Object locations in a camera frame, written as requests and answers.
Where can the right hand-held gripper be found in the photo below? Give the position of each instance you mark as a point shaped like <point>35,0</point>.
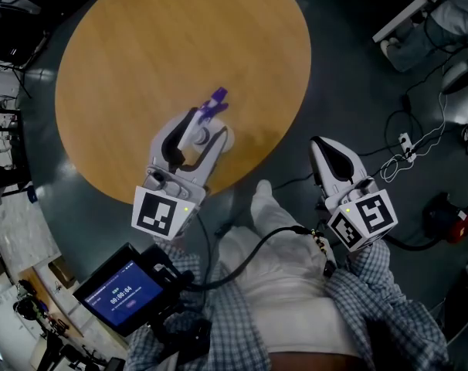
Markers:
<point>373,215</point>

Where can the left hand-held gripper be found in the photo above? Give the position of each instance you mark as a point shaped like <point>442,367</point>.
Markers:
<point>157,213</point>

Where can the person's left forearm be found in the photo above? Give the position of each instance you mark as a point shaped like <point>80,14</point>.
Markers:
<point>187,261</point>

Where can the person's right forearm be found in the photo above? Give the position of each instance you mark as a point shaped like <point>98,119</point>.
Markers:
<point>365,273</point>

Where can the white power strip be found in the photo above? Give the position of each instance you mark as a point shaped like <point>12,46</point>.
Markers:
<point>407,147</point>

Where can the person's white shoe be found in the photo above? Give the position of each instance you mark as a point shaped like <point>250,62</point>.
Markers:
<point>263,188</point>

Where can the person's white trousers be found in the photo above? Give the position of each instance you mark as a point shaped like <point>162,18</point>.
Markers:
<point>272,226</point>

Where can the round wooden table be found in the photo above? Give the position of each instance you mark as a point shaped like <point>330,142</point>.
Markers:
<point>160,45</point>

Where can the red and black vacuum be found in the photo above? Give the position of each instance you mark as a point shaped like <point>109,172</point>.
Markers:
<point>450,222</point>

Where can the grey chair base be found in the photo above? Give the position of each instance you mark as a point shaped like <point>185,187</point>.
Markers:
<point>460,75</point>

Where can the person's white t-shirt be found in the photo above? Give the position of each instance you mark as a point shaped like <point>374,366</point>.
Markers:
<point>296,311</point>

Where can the black monitor with blue screen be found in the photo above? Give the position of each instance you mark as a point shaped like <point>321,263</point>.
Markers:
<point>118,288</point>

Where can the white desk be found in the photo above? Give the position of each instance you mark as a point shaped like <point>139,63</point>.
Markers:
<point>400,14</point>

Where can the black tripod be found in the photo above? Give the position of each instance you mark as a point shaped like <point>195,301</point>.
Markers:
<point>19,79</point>

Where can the cardboard box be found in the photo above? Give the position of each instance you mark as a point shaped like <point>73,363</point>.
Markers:
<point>62,272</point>

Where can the marble platform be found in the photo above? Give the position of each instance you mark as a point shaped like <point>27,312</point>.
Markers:
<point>17,238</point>

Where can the person's checkered shirt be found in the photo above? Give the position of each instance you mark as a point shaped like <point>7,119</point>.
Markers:
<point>234,334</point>

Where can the black wheeled equipment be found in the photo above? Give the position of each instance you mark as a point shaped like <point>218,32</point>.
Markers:
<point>48,323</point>

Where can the black metal frame stand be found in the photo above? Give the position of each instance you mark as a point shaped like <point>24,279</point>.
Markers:
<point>2,176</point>

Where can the black monitor mount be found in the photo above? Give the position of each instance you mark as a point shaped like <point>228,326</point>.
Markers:
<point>184,334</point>

